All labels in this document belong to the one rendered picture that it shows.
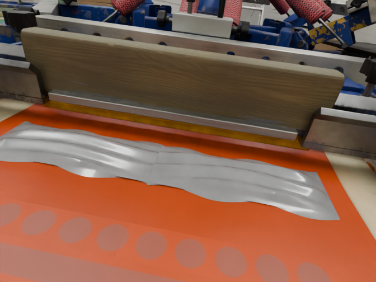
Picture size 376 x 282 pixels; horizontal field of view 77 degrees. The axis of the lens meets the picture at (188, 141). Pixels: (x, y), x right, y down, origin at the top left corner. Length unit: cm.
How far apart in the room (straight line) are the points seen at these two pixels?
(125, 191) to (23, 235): 8
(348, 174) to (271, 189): 12
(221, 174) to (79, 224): 14
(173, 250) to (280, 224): 10
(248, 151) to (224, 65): 11
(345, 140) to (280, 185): 9
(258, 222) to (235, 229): 2
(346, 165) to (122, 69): 29
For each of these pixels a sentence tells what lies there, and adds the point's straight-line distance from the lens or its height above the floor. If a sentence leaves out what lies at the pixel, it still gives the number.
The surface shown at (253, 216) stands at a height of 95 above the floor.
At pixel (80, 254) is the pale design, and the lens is 19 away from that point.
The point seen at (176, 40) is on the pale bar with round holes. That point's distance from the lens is 50.
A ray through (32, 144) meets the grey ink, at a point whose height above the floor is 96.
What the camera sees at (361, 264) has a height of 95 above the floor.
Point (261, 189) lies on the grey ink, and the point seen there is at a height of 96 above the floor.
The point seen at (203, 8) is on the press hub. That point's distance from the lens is 105.
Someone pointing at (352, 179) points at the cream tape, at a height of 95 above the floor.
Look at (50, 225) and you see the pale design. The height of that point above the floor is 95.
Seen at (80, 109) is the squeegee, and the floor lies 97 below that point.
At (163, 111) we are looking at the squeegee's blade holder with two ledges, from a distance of 28.
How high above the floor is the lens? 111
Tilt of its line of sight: 32 degrees down
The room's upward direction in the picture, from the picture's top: 7 degrees clockwise
